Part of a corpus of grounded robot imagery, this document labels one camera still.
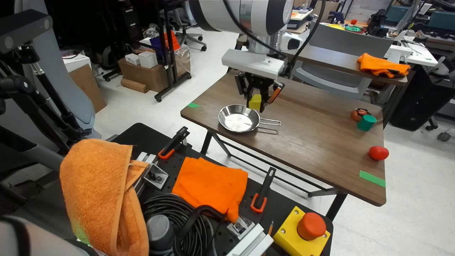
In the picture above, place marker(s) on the yellow emergency stop button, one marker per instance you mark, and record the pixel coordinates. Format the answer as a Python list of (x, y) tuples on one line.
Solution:
[(302, 233)]

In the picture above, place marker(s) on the green tape marker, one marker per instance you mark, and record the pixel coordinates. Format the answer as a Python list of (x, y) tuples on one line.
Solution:
[(372, 177), (192, 105)]

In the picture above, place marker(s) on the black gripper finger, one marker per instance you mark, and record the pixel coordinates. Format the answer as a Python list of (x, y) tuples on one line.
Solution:
[(274, 95), (247, 92)]

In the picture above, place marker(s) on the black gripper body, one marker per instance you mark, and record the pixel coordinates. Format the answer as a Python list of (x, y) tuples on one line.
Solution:
[(268, 86)]

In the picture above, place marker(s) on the yellow block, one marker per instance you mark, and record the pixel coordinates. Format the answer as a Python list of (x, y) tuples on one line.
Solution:
[(255, 102)]

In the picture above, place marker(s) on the orange clamp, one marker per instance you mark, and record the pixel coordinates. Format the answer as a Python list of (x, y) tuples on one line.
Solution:
[(175, 140), (259, 199)]

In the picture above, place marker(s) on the orange cloth on shelf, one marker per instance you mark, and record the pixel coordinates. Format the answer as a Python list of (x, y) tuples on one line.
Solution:
[(382, 66)]

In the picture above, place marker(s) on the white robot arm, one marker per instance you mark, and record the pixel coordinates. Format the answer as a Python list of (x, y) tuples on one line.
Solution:
[(262, 21)]

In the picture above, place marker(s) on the teal green block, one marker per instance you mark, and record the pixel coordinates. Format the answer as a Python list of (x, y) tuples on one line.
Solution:
[(367, 122)]

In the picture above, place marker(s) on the cardboard box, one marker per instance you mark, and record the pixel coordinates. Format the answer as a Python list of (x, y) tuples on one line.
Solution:
[(143, 66)]

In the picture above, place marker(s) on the white camera mount bar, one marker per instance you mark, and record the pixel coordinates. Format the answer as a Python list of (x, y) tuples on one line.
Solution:
[(254, 62)]

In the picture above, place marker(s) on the silver metal pan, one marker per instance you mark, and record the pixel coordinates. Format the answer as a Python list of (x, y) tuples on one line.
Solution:
[(242, 119)]

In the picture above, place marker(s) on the orange folded cloth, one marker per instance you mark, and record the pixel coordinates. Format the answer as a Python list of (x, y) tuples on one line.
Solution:
[(202, 182)]

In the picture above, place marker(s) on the brown orange round toy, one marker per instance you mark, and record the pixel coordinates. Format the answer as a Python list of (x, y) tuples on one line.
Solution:
[(359, 112)]

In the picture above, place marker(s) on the orange towel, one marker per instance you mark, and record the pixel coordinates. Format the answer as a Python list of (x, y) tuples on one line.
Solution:
[(97, 182)]

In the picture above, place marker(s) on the red ball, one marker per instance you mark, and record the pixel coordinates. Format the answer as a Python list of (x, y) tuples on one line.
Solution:
[(379, 152)]

